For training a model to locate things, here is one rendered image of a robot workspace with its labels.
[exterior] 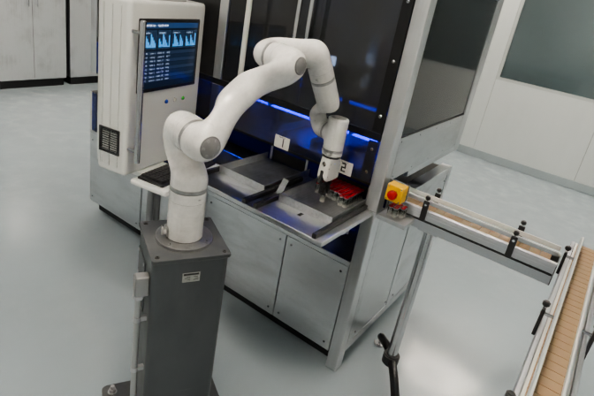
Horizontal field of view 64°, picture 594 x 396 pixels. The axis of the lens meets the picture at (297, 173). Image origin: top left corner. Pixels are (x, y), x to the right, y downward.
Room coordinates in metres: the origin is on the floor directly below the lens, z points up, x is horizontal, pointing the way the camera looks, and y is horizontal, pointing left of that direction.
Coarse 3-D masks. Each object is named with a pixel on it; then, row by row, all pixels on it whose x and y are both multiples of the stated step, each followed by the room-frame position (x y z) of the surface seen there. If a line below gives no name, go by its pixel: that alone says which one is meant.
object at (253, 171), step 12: (252, 156) 2.14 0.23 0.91; (264, 156) 2.23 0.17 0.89; (228, 168) 2.00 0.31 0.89; (240, 168) 2.05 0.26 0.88; (252, 168) 2.07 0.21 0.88; (264, 168) 2.10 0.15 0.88; (276, 168) 2.13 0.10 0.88; (288, 168) 2.16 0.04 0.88; (240, 180) 1.89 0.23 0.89; (252, 180) 1.86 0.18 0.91; (264, 180) 1.95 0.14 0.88; (276, 180) 1.98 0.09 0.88
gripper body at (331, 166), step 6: (324, 156) 1.82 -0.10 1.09; (324, 162) 1.82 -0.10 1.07; (330, 162) 1.80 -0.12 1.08; (336, 162) 1.83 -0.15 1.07; (324, 168) 1.80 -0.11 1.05; (330, 168) 1.80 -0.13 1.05; (336, 168) 1.84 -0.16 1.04; (318, 174) 1.81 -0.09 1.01; (324, 174) 1.80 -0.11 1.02; (330, 174) 1.81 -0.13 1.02; (336, 174) 1.85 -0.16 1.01; (324, 180) 1.79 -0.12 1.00; (330, 180) 1.82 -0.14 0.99
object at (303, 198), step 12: (312, 180) 1.98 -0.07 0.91; (288, 192) 1.83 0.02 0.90; (300, 192) 1.90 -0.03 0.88; (312, 192) 1.92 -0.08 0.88; (288, 204) 1.75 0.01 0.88; (300, 204) 1.72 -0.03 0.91; (312, 204) 1.80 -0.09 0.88; (324, 204) 1.82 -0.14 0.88; (336, 204) 1.84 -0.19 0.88; (360, 204) 1.83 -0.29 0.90; (312, 216) 1.69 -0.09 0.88; (324, 216) 1.66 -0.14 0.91; (336, 216) 1.67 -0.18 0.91
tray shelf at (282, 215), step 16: (208, 176) 1.89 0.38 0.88; (224, 176) 1.92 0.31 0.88; (224, 192) 1.77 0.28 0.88; (240, 192) 1.79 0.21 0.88; (256, 192) 1.82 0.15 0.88; (272, 208) 1.70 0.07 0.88; (288, 208) 1.73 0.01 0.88; (288, 224) 1.59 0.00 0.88; (304, 224) 1.62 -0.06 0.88; (320, 224) 1.64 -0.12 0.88; (352, 224) 1.69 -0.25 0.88; (320, 240) 1.51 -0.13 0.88
